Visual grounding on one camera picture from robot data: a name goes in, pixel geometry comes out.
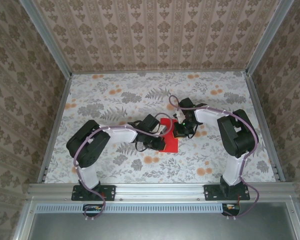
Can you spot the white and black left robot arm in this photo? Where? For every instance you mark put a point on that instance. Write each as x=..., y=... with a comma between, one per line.
x=90, y=142

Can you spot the aluminium frame post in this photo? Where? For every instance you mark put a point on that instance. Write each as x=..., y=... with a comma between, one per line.
x=267, y=37
x=47, y=40

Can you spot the aluminium table side rail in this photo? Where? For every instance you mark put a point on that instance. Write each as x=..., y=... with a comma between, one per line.
x=58, y=120
x=257, y=112

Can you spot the grey sheet metal panel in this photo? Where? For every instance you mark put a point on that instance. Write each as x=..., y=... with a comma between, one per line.
x=160, y=227

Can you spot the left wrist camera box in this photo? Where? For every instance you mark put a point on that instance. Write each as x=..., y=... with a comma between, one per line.
x=166, y=129

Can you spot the red square paper sheet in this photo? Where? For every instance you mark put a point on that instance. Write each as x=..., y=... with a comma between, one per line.
x=171, y=145

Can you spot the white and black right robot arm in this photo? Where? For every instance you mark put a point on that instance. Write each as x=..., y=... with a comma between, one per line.
x=237, y=135

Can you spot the floral patterned table cover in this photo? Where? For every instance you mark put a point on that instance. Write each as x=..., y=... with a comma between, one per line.
x=140, y=87

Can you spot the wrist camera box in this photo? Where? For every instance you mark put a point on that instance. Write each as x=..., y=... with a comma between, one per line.
x=179, y=116
x=166, y=129

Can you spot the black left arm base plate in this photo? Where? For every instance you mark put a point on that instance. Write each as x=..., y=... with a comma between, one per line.
x=110, y=192

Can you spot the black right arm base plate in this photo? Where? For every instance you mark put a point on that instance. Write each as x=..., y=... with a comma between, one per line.
x=210, y=192

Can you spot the aluminium frame cross beam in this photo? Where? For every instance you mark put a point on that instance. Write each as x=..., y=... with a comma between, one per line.
x=160, y=191

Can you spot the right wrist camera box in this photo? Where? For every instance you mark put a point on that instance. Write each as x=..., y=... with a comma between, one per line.
x=179, y=116

